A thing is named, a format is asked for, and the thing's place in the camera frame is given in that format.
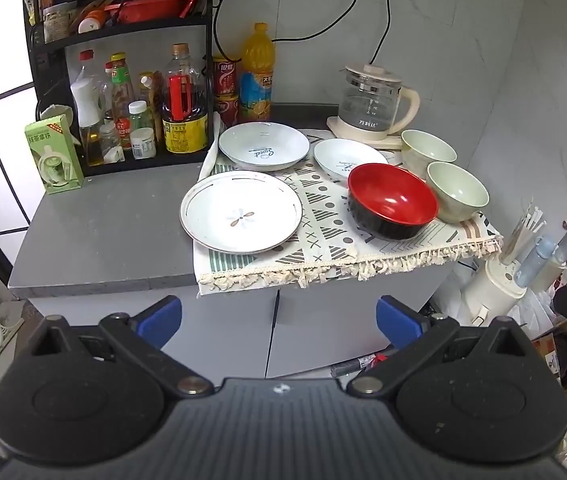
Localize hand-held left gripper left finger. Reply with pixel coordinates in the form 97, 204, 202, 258
30, 295, 215, 399

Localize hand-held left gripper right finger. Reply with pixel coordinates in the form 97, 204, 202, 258
346, 295, 535, 399

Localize red and black bowl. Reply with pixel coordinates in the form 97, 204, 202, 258
347, 162, 439, 241

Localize white plate with flower print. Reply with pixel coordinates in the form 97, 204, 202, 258
179, 170, 304, 255

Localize pale green bowl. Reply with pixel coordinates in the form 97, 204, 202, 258
426, 161, 489, 224
401, 129, 458, 178

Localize small white blue-print plate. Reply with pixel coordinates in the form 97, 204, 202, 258
312, 138, 389, 183

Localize large white blue-print plate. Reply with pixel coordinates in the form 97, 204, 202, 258
218, 122, 311, 172

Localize grey marker pen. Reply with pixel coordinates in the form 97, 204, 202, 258
331, 354, 389, 378

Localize white blender appliance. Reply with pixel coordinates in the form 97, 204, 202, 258
463, 255, 529, 326

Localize bundle of white sticks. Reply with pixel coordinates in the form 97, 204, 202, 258
501, 200, 547, 266

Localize patterned fringed table cloth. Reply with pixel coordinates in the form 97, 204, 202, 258
192, 127, 504, 298

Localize black shelf rack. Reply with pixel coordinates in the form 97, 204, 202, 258
23, 0, 214, 177

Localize small glass jar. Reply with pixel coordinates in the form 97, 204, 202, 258
98, 122, 125, 164

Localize large soy sauce bottle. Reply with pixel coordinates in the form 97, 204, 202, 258
162, 42, 210, 155

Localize green drink mix box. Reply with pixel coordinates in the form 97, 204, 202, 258
24, 114, 85, 196

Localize glass electric kettle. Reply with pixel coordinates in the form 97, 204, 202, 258
338, 62, 421, 137

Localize white cup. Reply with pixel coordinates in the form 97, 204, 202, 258
38, 104, 75, 126

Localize orange juice bottle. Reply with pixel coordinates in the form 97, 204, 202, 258
239, 22, 276, 123

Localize small clear red-cap bottle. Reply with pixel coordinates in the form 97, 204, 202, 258
104, 61, 115, 111

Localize tall clear red-cap bottle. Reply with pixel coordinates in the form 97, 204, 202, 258
76, 49, 109, 121

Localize red plastic container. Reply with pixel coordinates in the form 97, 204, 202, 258
104, 0, 189, 23

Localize glass storage jar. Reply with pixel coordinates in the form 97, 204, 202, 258
43, 2, 78, 43

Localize black cable beside rack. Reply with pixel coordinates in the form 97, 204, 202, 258
212, 0, 240, 57

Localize black kettle power cable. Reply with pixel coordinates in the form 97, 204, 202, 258
367, 0, 398, 65

